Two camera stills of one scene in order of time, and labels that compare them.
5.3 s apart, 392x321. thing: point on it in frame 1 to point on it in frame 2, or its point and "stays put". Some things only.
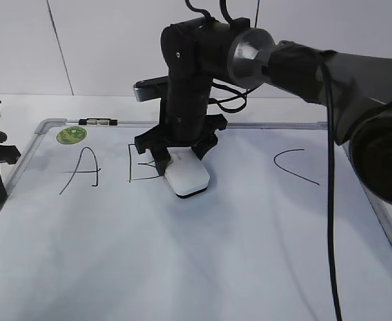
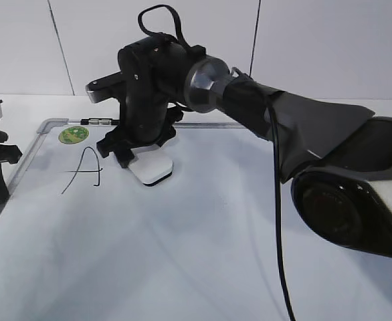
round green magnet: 71,135 stays put
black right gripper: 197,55 to 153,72
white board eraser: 186,173 to 150,164
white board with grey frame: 89,231 stays put
